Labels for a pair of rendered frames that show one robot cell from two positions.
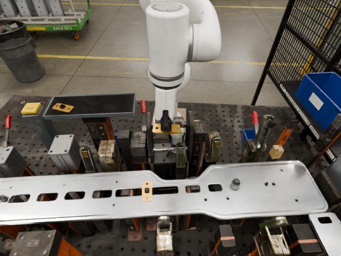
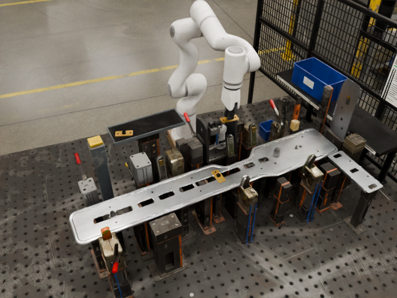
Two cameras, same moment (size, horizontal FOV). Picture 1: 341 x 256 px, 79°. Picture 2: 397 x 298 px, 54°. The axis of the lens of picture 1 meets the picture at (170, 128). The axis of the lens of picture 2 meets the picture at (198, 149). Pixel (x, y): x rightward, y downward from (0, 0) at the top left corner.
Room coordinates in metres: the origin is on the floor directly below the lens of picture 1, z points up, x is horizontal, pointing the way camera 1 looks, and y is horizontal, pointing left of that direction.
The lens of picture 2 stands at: (-0.81, 0.70, 2.34)
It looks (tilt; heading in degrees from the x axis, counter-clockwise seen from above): 41 degrees down; 337
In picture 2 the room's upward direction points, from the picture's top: straight up
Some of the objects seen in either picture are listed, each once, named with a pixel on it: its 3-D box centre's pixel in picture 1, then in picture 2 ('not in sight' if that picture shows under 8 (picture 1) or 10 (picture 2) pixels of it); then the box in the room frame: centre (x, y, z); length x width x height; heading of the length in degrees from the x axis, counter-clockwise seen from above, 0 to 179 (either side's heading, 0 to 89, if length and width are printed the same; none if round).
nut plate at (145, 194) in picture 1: (146, 190); (218, 175); (0.37, 0.09, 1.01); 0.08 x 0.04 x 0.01; 4
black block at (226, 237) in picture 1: (220, 247); (280, 202); (0.22, -0.19, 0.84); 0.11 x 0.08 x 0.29; 3
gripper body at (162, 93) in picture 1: (166, 94); (231, 94); (0.44, 0.01, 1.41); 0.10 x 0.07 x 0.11; 178
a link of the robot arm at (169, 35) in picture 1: (169, 39); (235, 64); (0.44, 0.00, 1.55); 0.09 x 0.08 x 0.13; 90
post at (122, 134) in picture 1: (130, 160); (182, 169); (0.58, 0.20, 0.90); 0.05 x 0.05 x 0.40; 3
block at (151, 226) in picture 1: (149, 204); (215, 196); (0.39, 0.09, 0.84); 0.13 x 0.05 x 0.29; 3
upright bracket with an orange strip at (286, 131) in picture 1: (271, 158); (292, 133); (0.56, -0.47, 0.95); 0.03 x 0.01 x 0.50; 93
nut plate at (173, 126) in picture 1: (166, 127); (229, 117); (0.44, 0.01, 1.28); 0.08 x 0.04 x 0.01; 87
